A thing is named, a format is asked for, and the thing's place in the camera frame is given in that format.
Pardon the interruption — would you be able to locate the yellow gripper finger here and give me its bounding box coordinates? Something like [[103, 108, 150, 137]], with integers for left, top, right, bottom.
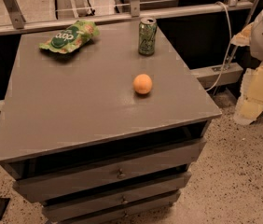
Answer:
[[233, 62, 263, 125]]

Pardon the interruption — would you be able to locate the green soda can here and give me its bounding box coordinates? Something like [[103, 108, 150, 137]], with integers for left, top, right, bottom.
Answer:
[[138, 17, 158, 55]]

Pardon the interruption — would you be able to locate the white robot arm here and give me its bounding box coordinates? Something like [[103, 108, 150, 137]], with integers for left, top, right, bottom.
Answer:
[[231, 9, 263, 125]]

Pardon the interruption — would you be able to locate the orange fruit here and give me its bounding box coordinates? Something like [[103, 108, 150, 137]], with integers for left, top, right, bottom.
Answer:
[[132, 74, 152, 94]]

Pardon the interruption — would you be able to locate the top drawer knob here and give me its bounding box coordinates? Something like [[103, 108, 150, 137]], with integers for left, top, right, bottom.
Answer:
[[118, 169, 126, 179]]

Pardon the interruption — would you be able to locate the drawer knob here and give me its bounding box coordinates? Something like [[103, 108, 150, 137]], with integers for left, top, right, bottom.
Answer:
[[121, 196, 129, 204], [118, 169, 126, 179]]

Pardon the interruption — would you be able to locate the middle drawer knob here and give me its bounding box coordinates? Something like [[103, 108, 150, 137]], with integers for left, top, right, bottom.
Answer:
[[121, 196, 129, 204]]

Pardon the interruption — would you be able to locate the grey drawer cabinet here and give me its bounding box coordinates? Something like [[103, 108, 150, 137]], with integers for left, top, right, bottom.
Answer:
[[0, 21, 220, 224]]

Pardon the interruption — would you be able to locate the green snack bag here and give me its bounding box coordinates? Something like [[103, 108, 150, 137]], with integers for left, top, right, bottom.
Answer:
[[39, 20, 99, 54]]

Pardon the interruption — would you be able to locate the white cable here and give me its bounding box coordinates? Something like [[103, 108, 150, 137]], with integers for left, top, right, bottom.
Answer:
[[204, 1, 234, 92]]

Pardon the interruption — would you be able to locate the metal railing frame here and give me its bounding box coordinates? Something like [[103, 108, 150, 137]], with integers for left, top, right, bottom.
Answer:
[[0, 0, 263, 38]]

